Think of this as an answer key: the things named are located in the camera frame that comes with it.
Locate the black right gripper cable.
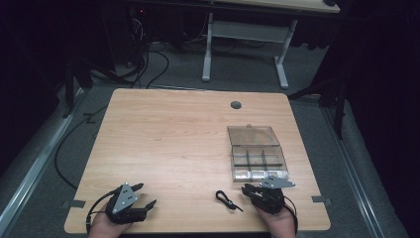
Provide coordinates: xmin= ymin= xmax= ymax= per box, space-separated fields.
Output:
xmin=281 ymin=194 xmax=299 ymax=236

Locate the person's right hand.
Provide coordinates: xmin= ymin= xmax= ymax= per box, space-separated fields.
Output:
xmin=257 ymin=203 xmax=297 ymax=238

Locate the metal floor rail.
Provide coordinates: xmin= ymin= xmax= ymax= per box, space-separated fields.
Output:
xmin=0 ymin=86 xmax=87 ymax=238
xmin=320 ymin=104 xmax=388 ymax=238

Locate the white-framed desk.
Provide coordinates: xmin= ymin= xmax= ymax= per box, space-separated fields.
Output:
xmin=201 ymin=0 xmax=342 ymax=90

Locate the grey tape strip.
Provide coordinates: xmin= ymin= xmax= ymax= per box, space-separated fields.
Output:
xmin=61 ymin=198 xmax=86 ymax=209
xmin=311 ymin=194 xmax=333 ymax=204

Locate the black looped cord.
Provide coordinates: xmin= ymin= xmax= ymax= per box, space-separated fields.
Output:
xmin=215 ymin=189 xmax=245 ymax=213

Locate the clear plastic compartment box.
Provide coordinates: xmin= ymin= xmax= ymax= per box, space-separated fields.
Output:
xmin=226 ymin=123 xmax=290 ymax=183

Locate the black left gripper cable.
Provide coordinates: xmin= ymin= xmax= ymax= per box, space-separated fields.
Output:
xmin=85 ymin=186 xmax=119 ymax=234

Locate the black stand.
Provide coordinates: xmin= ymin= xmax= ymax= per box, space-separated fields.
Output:
xmin=287 ymin=73 xmax=350 ymax=141
xmin=60 ymin=56 xmax=95 ymax=119

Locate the bundle of black cables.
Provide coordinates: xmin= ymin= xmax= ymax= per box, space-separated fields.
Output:
xmin=90 ymin=9 xmax=170 ymax=90

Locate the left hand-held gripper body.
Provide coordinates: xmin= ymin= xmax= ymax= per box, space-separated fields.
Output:
xmin=105 ymin=181 xmax=149 ymax=225

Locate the black floor cable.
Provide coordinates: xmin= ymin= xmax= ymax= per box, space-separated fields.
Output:
xmin=53 ymin=104 xmax=110 ymax=191

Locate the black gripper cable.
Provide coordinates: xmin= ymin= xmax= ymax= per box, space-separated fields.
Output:
xmin=281 ymin=194 xmax=299 ymax=236
xmin=85 ymin=186 xmax=119 ymax=234

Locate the person's left hand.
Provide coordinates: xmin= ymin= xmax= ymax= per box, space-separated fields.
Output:
xmin=87 ymin=205 xmax=134 ymax=238

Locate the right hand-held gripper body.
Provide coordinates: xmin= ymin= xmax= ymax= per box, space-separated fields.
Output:
xmin=245 ymin=175 xmax=296 ymax=215

